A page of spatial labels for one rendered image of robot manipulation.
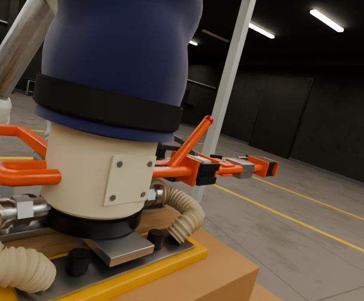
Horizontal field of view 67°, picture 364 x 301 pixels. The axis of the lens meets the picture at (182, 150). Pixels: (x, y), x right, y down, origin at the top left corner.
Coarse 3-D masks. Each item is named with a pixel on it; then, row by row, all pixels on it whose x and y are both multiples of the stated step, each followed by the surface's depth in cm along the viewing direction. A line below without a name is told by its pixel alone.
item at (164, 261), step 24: (168, 240) 50; (192, 240) 54; (72, 264) 35; (96, 264) 39; (120, 264) 40; (144, 264) 42; (168, 264) 44; (0, 288) 32; (48, 288) 33; (72, 288) 34; (96, 288) 35; (120, 288) 37
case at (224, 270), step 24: (144, 216) 63; (168, 216) 67; (24, 240) 44; (48, 240) 46; (72, 240) 47; (216, 240) 60; (192, 264) 49; (216, 264) 51; (240, 264) 53; (144, 288) 40; (168, 288) 41; (192, 288) 43; (216, 288) 44; (240, 288) 50
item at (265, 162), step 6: (252, 156) 90; (258, 156) 93; (252, 162) 89; (258, 162) 87; (264, 162) 86; (270, 162) 88; (276, 162) 91; (264, 168) 86; (270, 168) 91; (276, 168) 91; (258, 174) 87; (264, 174) 86; (270, 174) 90
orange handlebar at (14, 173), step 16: (0, 128) 56; (16, 128) 58; (32, 144) 53; (16, 160) 39; (32, 160) 40; (160, 160) 60; (224, 160) 75; (0, 176) 34; (16, 176) 34; (32, 176) 36; (48, 176) 37; (160, 176) 53; (176, 176) 57
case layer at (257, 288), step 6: (258, 288) 117; (264, 288) 118; (252, 294) 112; (258, 294) 113; (264, 294) 114; (270, 294) 115; (252, 300) 108; (258, 300) 109; (264, 300) 110; (270, 300) 111; (276, 300) 112; (282, 300) 113
